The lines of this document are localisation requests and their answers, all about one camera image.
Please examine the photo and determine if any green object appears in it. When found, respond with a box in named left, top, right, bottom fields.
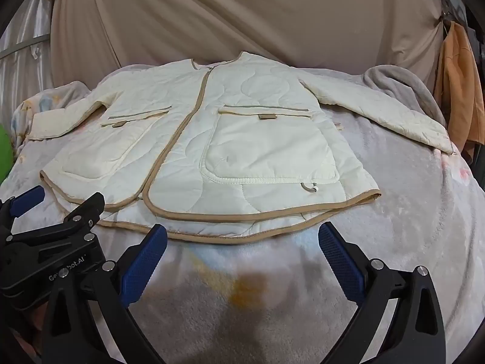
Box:
left=0, top=125, right=16, bottom=183

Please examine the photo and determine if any grey floral fleece blanket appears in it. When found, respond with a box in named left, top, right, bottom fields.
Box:
left=0, top=64, right=485, bottom=364

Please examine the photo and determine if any beige backdrop sheet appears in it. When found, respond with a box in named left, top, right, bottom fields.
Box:
left=49, top=0, right=451, bottom=95

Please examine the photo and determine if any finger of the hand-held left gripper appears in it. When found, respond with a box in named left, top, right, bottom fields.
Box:
left=0, top=186, right=46, bottom=232
left=5, top=193, right=105, bottom=253

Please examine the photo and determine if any cream quilted jacket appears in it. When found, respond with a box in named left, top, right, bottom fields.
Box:
left=28, top=51, right=455, bottom=245

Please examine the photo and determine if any white satin curtain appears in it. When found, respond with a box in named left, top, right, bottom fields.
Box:
left=0, top=0, right=59, bottom=122

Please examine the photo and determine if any orange hanging garment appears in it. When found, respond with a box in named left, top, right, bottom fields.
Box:
left=434, top=21, right=485, bottom=163

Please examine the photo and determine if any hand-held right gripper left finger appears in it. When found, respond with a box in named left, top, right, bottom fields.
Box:
left=41, top=224, right=168, bottom=364

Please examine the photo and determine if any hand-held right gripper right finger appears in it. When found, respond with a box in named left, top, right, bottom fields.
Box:
left=317, top=222, right=446, bottom=364

